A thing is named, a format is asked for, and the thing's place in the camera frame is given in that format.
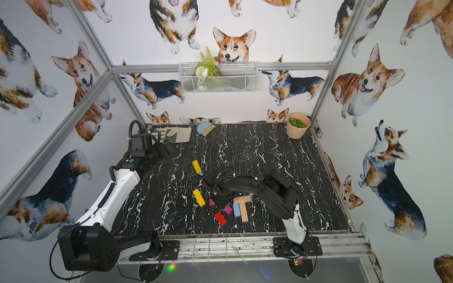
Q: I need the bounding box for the short yellow block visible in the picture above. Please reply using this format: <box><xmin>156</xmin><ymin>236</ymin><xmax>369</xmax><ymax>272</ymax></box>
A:
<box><xmin>192</xmin><ymin>160</ymin><xmax>202</xmax><ymax>175</ymax></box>

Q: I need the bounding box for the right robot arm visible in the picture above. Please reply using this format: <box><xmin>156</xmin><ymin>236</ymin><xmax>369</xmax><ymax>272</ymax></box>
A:
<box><xmin>199</xmin><ymin>170</ymin><xmax>307</xmax><ymax>245</ymax></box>

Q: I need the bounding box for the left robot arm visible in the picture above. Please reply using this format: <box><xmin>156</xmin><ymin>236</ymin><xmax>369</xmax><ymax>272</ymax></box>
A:
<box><xmin>58</xmin><ymin>140</ymin><xmax>174</xmax><ymax>272</ymax></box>

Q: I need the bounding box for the beige work glove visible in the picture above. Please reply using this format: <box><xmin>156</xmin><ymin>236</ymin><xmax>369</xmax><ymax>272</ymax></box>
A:
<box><xmin>152</xmin><ymin>127</ymin><xmax>192</xmax><ymax>143</ymax></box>

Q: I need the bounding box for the long natural wood block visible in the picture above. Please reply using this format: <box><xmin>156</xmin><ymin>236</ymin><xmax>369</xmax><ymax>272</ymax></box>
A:
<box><xmin>233</xmin><ymin>195</ymin><xmax>252</xmax><ymax>204</ymax></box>

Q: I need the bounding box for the small magenta block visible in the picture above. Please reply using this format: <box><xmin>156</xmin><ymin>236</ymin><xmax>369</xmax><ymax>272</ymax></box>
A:
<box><xmin>224</xmin><ymin>206</ymin><xmax>233</xmax><ymax>214</ymax></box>

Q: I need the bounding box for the long yellow block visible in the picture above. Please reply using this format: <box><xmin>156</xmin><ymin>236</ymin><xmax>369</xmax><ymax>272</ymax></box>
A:
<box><xmin>193</xmin><ymin>189</ymin><xmax>206</xmax><ymax>207</ymax></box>

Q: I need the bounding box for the light blue rectangular block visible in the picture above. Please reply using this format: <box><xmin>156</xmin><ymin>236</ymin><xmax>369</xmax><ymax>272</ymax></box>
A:
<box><xmin>233</xmin><ymin>204</ymin><xmax>241</xmax><ymax>218</ymax></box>

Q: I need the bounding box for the red block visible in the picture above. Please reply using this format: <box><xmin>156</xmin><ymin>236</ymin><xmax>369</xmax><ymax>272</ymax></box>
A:
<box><xmin>215</xmin><ymin>212</ymin><xmax>227</xmax><ymax>226</ymax></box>

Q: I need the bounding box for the pink pot with greens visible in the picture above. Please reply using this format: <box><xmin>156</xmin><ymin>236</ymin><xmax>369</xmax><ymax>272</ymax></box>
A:
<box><xmin>286</xmin><ymin>113</ymin><xmax>311</xmax><ymax>140</ymax></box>

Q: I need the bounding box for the green fern plant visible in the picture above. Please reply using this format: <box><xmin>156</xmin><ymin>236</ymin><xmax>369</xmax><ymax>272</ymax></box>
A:
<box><xmin>194</xmin><ymin>47</ymin><xmax>220</xmax><ymax>92</ymax></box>

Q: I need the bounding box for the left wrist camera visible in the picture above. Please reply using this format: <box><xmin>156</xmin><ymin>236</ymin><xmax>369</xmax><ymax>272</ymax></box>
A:
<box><xmin>123</xmin><ymin>120</ymin><xmax>152</xmax><ymax>158</ymax></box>

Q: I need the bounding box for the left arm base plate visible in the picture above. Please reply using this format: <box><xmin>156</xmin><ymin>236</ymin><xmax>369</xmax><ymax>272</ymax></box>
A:
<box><xmin>157</xmin><ymin>240</ymin><xmax>180</xmax><ymax>262</ymax></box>

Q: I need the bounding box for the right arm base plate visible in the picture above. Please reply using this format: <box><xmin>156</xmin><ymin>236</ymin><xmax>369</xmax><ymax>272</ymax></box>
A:
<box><xmin>273</xmin><ymin>235</ymin><xmax>323</xmax><ymax>259</ymax></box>

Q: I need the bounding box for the white wire basket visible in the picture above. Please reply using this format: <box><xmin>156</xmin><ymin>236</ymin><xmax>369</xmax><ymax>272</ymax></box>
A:
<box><xmin>178</xmin><ymin>62</ymin><xmax>258</xmax><ymax>93</ymax></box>

